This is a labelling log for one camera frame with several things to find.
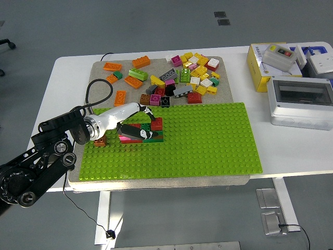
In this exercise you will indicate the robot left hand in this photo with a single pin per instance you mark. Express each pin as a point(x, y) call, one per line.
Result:
point(114, 115)

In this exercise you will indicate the brown and orange toy brick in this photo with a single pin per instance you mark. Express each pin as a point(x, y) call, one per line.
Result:
point(101, 142)

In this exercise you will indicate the small red toy brick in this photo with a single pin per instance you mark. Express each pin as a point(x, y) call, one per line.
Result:
point(156, 124)

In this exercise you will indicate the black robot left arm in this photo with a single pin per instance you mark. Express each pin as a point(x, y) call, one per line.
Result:
point(26, 177)

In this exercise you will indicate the long orange toy brick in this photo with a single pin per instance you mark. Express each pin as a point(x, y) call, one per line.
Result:
point(112, 67)
point(133, 82)
point(120, 98)
point(141, 62)

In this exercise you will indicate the large red toy brick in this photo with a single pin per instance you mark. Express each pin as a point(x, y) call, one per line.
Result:
point(135, 126)

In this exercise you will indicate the flat blue toy brick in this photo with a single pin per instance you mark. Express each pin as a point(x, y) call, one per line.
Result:
point(134, 138)

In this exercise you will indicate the flat red toy brick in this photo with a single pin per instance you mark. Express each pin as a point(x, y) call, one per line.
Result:
point(131, 141)

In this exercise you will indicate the small orange toy brick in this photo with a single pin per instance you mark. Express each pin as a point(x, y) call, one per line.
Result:
point(112, 79)

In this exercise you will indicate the small dark green toy brick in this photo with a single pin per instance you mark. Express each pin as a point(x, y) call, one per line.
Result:
point(214, 81)
point(117, 75)

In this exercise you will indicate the small grey sloped toy brick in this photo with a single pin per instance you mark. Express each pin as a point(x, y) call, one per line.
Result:
point(151, 89)

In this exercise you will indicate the flat green toy brick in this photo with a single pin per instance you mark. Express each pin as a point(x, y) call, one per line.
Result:
point(153, 140)

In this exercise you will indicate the long lime green toy brick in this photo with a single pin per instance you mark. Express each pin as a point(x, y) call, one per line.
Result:
point(138, 74)

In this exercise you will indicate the flat brown toy brick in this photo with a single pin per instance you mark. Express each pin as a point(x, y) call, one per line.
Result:
point(160, 137)

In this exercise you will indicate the black toy brick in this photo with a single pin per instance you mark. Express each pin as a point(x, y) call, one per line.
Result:
point(169, 90)
point(165, 101)

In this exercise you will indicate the yellow curved toy brick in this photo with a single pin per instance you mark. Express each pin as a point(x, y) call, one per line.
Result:
point(157, 81)

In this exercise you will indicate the small magenta toy brick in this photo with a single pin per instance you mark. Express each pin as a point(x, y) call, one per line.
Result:
point(169, 82)

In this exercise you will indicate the grey toy brick with holes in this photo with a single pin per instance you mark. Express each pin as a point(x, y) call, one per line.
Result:
point(168, 74)

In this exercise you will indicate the long grey toy brick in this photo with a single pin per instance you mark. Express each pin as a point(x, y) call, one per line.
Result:
point(183, 91)

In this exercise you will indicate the thin green toy brick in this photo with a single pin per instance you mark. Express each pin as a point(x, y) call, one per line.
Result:
point(177, 76)

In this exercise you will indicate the small white toy piece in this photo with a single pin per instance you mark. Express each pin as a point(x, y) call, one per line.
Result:
point(168, 57)

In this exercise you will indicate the green studded baseplate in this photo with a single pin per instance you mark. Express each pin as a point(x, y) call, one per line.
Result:
point(195, 143)

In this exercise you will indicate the white toy brick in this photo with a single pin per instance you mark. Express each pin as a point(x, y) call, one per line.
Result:
point(195, 80)
point(206, 82)
point(193, 60)
point(212, 62)

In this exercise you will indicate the light pink toy brick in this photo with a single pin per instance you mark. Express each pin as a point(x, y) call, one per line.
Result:
point(193, 66)

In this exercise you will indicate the white table leg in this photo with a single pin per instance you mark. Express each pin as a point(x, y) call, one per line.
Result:
point(286, 203)
point(102, 216)

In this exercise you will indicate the grey-brown mat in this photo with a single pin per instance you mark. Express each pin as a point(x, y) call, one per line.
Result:
point(225, 88)

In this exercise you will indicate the black chair leg with caster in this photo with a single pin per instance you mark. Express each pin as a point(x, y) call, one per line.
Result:
point(6, 43)

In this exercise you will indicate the dark floor cover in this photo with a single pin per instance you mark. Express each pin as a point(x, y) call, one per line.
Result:
point(220, 14)
point(224, 22)

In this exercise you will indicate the long metal floor plate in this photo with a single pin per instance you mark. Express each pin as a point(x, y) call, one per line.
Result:
point(177, 246)

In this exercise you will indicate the yellow cardboard box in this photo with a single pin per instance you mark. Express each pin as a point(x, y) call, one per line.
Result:
point(256, 67)

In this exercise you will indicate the white box flap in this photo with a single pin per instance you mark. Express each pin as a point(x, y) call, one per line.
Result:
point(301, 58)

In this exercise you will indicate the grey box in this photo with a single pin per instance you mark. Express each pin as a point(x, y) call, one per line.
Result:
point(308, 70)

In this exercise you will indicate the white push button switch box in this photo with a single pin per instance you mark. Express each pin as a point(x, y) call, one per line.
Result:
point(275, 58)

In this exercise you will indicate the white enclosure with clear lid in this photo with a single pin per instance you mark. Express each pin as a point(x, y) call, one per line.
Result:
point(299, 114)

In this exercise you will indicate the white wall socket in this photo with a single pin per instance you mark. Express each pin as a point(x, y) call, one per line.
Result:
point(322, 63)

